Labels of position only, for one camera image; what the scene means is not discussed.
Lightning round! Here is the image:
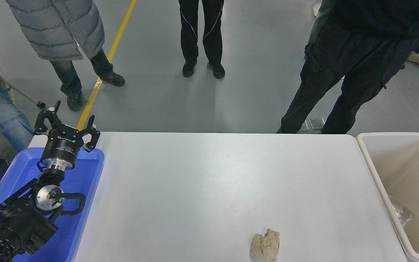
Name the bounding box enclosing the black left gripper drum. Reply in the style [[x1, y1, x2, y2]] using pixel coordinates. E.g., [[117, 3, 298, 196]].
[[41, 125, 86, 166]]

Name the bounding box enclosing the silver foil plate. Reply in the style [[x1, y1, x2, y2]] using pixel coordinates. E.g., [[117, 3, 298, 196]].
[[389, 196, 414, 228]]

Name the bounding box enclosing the grey metal chair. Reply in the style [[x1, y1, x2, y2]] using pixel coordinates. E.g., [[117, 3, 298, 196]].
[[0, 48, 45, 110]]

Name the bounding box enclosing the blue plastic tray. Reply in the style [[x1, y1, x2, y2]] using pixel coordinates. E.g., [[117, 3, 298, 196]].
[[0, 147, 105, 262]]

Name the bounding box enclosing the seated person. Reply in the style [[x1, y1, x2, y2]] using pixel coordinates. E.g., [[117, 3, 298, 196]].
[[0, 17, 35, 184]]

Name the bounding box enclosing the crumpled tan paper ball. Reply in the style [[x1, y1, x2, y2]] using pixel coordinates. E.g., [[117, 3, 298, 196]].
[[250, 229, 281, 262]]

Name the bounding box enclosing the large pale plastic bin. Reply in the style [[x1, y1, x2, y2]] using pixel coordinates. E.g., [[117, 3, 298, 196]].
[[356, 132, 419, 262]]

